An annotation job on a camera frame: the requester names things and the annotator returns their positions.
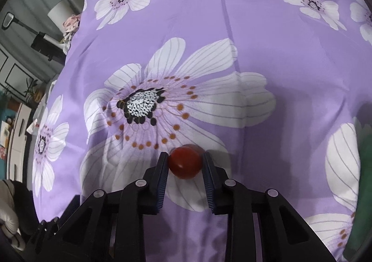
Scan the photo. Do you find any dark furniture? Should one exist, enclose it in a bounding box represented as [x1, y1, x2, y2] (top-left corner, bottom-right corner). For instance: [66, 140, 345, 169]
[17, 181, 41, 233]

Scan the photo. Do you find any green plastic basin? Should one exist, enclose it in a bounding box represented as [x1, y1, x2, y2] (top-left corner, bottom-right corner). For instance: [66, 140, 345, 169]
[343, 105, 372, 262]

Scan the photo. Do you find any white cylinder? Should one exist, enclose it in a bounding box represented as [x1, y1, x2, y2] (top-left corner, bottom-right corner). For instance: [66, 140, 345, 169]
[47, 0, 74, 30]

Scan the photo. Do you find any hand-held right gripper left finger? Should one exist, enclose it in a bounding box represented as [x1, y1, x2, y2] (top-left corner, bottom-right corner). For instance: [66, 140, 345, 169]
[29, 152, 169, 262]

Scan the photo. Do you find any red cherry tomato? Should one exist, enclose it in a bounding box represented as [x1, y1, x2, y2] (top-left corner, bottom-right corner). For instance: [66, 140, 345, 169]
[168, 145, 203, 180]

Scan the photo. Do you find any white paper tag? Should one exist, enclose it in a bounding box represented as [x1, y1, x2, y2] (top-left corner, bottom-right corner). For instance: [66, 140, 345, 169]
[26, 118, 40, 135]

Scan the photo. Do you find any white cabinet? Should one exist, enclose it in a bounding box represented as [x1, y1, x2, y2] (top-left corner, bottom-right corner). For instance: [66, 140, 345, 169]
[7, 102, 32, 181]

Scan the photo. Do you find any white puffy fabric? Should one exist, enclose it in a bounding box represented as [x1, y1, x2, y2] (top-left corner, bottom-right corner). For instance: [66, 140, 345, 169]
[0, 179, 24, 251]

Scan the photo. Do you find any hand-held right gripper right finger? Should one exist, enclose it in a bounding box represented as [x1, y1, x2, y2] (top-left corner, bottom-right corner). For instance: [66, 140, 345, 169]
[202, 152, 336, 262]

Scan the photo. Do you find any small potted plant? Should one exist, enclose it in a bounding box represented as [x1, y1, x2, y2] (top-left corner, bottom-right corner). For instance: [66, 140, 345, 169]
[25, 78, 43, 104]

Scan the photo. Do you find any purple floral cloth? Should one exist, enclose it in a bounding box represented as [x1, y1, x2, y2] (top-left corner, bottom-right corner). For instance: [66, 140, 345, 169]
[31, 0, 372, 262]

